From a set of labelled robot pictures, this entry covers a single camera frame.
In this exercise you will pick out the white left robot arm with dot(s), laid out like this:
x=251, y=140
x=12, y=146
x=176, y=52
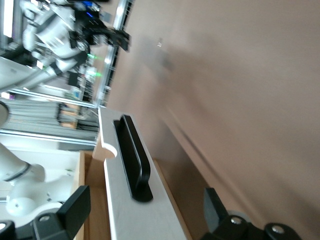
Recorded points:
x=57, y=37

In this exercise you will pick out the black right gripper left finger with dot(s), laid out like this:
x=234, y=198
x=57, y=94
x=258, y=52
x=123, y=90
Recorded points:
x=72, y=212

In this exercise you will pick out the aluminium cell frame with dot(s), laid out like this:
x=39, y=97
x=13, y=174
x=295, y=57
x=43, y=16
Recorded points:
x=110, y=60

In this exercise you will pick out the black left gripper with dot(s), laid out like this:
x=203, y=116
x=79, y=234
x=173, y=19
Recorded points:
x=96, y=28

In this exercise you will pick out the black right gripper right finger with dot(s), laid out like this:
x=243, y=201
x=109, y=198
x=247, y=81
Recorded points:
x=215, y=215

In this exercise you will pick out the small clear tape piece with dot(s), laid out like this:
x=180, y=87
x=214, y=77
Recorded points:
x=159, y=43

